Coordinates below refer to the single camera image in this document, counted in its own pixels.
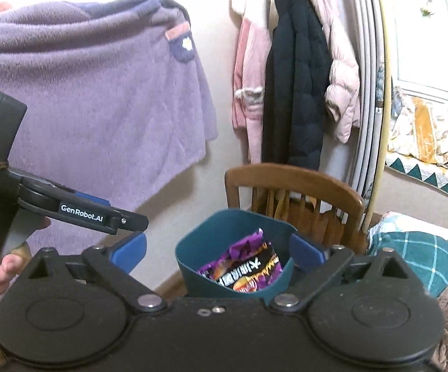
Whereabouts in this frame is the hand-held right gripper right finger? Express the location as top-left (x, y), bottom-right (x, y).
top-left (272, 233), bottom-right (416, 312)

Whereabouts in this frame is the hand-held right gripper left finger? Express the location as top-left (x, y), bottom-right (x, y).
top-left (28, 232), bottom-right (168, 311)

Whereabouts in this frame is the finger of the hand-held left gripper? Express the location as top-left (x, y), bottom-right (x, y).
top-left (55, 199), bottom-right (149, 235)
top-left (53, 185), bottom-right (111, 207)

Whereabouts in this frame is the teal plastic bin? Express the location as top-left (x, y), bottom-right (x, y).
top-left (175, 209), bottom-right (296, 307)

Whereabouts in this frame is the purple black snack bag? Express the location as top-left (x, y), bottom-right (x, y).
top-left (197, 228), bottom-right (283, 291)

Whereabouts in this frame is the person's left hand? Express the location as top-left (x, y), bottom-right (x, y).
top-left (0, 253), bottom-right (30, 296)

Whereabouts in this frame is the wooden chair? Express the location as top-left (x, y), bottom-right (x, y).
top-left (224, 164), bottom-right (366, 254)

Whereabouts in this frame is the purple fleece robe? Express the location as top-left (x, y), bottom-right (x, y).
top-left (0, 2), bottom-right (219, 249)

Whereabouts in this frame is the teal plaid blanket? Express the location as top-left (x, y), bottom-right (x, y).
top-left (367, 213), bottom-right (448, 299)

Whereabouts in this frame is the triangle pattern quilt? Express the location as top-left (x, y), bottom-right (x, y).
top-left (385, 151), bottom-right (448, 204)

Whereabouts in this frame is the pink puffer jacket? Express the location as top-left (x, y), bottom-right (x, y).
top-left (305, 0), bottom-right (361, 144)

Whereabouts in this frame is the black padded coat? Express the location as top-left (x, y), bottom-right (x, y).
top-left (262, 0), bottom-right (332, 171)

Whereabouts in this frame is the orange pillow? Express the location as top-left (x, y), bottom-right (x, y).
top-left (410, 97), bottom-right (444, 162)

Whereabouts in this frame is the pink fleece robe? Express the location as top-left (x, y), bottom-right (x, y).
top-left (232, 0), bottom-right (275, 163)

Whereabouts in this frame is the white radiator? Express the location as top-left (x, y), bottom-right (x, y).
top-left (346, 0), bottom-right (378, 202)

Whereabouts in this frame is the window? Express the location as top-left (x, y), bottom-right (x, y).
top-left (387, 0), bottom-right (448, 103)

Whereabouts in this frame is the light wooden post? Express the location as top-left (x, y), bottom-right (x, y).
top-left (365, 0), bottom-right (389, 225)

